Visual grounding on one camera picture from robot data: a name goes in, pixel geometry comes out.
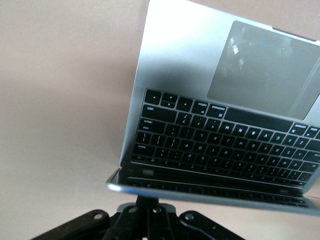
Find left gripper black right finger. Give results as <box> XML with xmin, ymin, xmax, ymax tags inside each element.
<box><xmin>147</xmin><ymin>197</ymin><xmax>177</xmax><ymax>240</ymax></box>

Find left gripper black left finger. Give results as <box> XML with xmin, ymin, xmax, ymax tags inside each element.
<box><xmin>106</xmin><ymin>195</ymin><xmax>149</xmax><ymax>240</ymax></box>

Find grey laptop with black keyboard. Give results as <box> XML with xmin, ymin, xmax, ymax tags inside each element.
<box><xmin>106</xmin><ymin>0</ymin><xmax>320</xmax><ymax>217</ymax></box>

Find brown table cover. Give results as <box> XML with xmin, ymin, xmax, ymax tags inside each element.
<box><xmin>0</xmin><ymin>0</ymin><xmax>320</xmax><ymax>240</ymax></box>

